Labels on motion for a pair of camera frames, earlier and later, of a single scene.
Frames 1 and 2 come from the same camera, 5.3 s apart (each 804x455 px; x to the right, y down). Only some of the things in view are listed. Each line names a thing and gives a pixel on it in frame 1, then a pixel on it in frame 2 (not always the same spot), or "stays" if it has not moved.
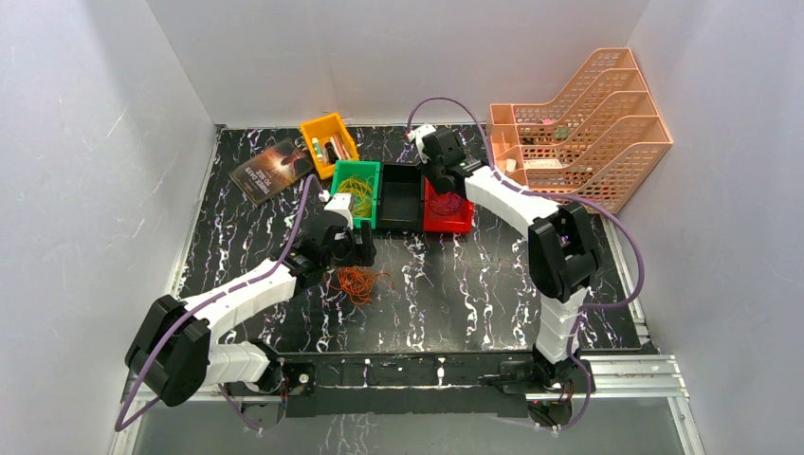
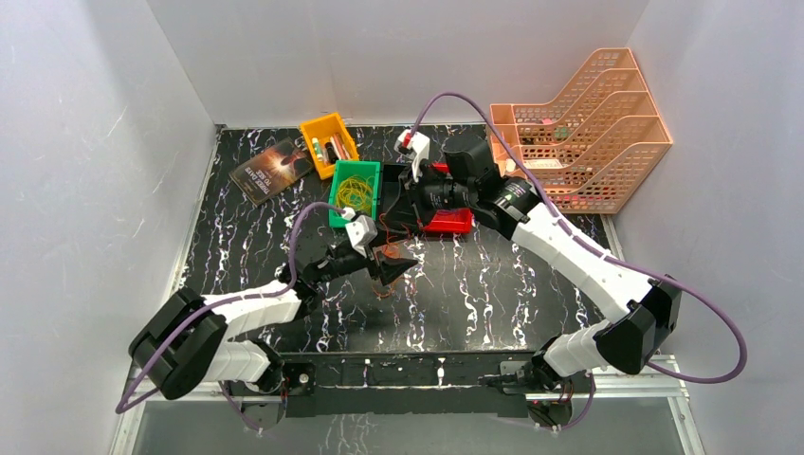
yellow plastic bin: [328, 140] stays
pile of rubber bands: [357, 282] to [392, 247]
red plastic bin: [433, 222] stays
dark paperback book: [267, 173] stays
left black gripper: [363, 242] to [374, 263]
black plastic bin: [402, 197] stays
